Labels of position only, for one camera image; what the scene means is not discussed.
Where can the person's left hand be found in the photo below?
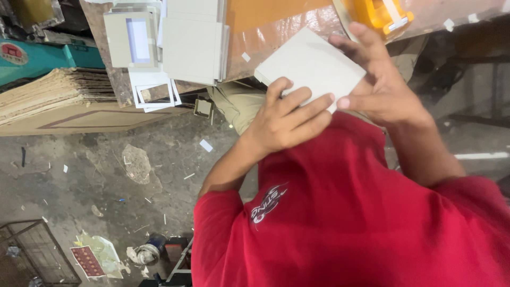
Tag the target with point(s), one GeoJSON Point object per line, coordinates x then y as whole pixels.
{"type": "Point", "coordinates": [279, 127]}

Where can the person's right hand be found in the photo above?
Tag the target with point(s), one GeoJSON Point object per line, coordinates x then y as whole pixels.
{"type": "Point", "coordinates": [386, 91]}

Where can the grey cardboard sheet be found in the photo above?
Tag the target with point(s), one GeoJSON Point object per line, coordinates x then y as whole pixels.
{"type": "Point", "coordinates": [310, 63]}

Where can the person's khaki trousers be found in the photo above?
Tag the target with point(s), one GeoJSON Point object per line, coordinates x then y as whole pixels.
{"type": "Point", "coordinates": [237, 107]}

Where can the white paper scrap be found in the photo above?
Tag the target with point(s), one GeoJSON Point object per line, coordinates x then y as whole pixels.
{"type": "Point", "coordinates": [206, 145]}

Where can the white tape piece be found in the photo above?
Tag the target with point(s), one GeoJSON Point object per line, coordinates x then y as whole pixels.
{"type": "Point", "coordinates": [449, 24]}
{"type": "Point", "coordinates": [246, 57]}
{"type": "Point", "coordinates": [473, 18]}

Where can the small open grey box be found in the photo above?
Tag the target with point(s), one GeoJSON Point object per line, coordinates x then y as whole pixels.
{"type": "Point", "coordinates": [203, 108]}

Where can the yellow tape dispenser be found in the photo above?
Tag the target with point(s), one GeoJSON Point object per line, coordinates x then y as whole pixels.
{"type": "Point", "coordinates": [376, 14]}

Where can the dark metal stand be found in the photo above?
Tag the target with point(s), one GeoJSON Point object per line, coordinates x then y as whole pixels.
{"type": "Point", "coordinates": [484, 91]}

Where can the person's red shirt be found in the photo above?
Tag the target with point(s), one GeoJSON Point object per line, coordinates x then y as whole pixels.
{"type": "Point", "coordinates": [350, 223]}

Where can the stack of grey boards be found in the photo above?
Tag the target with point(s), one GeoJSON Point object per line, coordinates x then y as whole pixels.
{"type": "Point", "coordinates": [191, 44]}

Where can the white cardboard frames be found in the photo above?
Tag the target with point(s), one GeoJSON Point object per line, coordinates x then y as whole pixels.
{"type": "Point", "coordinates": [153, 89]}

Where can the grey window box lid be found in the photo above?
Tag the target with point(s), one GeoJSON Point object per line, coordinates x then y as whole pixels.
{"type": "Point", "coordinates": [119, 40]}

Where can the crumpled pale plastic sheet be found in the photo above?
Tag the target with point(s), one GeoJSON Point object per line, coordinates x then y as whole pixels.
{"type": "Point", "coordinates": [105, 251]}

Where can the pile of brown corrugated sheets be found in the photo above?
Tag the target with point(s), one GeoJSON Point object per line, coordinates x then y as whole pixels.
{"type": "Point", "coordinates": [59, 103]}

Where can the red patterned paper sheet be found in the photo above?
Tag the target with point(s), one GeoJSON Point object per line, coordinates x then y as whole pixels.
{"type": "Point", "coordinates": [87, 261]}

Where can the teal machine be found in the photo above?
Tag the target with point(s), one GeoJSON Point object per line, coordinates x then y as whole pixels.
{"type": "Point", "coordinates": [44, 59]}

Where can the grey metal frame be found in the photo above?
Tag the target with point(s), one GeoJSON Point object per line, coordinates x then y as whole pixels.
{"type": "Point", "coordinates": [181, 261]}

